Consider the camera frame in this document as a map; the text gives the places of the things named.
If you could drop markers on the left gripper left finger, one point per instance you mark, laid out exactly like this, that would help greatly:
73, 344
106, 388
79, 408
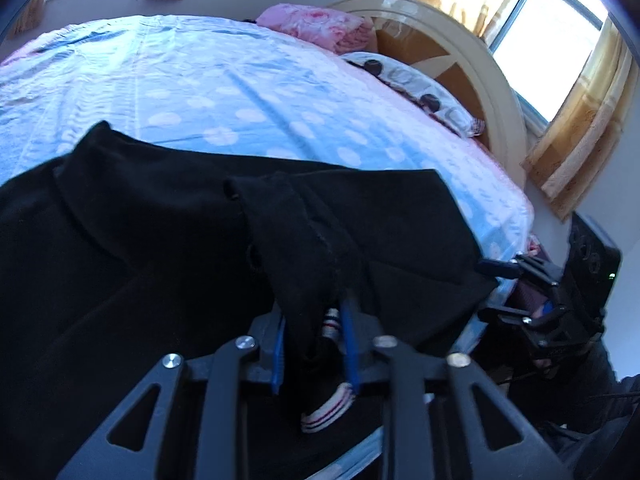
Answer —
184, 420

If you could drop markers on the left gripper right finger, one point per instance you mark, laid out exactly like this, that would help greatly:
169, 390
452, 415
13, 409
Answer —
442, 418

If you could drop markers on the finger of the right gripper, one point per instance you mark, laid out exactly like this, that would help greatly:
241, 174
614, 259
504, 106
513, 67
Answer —
533, 270
510, 318

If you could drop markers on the black pants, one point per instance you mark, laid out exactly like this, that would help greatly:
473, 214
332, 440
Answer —
121, 252

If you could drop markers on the yellow curtain by headboard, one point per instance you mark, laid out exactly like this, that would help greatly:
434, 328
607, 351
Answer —
582, 136

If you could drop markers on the white dotted pillow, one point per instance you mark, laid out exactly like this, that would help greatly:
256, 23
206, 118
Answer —
421, 90

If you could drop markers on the window by headboard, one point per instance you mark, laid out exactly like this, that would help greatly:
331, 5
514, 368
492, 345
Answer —
542, 49

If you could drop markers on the cream wooden headboard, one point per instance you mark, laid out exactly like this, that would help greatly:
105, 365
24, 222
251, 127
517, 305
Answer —
441, 48

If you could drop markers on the pink folded quilt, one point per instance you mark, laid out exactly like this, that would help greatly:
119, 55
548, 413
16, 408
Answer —
334, 30

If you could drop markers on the blue patterned bed sheet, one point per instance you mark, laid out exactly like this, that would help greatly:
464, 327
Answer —
219, 86

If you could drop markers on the far left beige curtain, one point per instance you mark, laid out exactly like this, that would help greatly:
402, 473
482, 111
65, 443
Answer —
30, 17

